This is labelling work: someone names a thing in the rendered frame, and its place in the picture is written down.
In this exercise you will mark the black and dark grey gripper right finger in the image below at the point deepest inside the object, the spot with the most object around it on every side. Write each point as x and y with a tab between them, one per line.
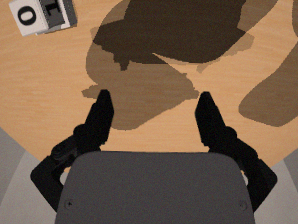
261	179

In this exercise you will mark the white calendar cube with black digits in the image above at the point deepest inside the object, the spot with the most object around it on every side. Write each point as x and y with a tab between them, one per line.
34	16

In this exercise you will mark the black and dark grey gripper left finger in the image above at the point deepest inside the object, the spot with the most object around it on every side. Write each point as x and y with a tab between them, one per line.
86	138

